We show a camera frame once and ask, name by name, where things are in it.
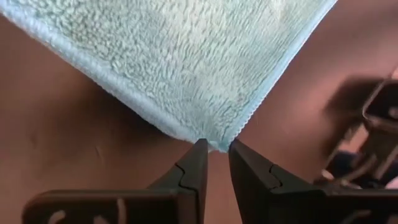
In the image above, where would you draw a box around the teal microfiber towel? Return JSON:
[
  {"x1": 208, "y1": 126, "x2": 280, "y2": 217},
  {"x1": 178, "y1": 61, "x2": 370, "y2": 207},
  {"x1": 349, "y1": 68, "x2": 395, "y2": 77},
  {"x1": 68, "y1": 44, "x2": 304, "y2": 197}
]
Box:
[{"x1": 0, "y1": 0, "x2": 338, "y2": 153}]

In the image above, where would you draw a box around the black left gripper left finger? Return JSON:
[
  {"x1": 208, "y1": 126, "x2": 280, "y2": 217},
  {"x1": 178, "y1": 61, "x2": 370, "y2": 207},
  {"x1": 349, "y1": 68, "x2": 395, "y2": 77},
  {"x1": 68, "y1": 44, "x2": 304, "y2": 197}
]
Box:
[{"x1": 21, "y1": 138, "x2": 209, "y2": 224}]

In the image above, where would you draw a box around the gold wire basket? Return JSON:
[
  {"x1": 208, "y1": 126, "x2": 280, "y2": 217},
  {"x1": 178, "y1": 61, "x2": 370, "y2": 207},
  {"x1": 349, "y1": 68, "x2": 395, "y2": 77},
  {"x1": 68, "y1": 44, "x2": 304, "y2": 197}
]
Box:
[{"x1": 313, "y1": 67, "x2": 398, "y2": 190}]

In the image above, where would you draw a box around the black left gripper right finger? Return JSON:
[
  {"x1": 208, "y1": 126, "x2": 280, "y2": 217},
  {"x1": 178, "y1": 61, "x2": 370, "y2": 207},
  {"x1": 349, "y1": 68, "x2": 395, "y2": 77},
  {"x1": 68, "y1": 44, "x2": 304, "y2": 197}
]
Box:
[{"x1": 228, "y1": 139, "x2": 398, "y2": 224}]

